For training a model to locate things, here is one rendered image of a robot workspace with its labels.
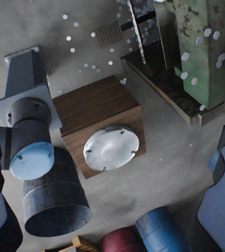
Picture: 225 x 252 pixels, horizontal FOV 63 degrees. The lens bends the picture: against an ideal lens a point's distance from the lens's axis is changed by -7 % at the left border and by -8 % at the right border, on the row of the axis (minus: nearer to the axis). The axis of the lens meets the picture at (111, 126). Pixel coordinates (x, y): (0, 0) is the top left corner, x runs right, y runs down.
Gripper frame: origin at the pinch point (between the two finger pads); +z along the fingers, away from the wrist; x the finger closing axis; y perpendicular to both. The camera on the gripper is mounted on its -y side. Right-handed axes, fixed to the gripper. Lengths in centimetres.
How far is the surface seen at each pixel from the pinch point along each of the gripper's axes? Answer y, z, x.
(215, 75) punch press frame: 12, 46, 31
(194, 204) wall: 292, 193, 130
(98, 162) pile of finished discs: 65, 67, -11
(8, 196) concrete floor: 121, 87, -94
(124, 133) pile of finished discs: 49, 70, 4
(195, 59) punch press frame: 8, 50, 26
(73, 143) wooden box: 49, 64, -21
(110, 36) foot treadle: 5, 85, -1
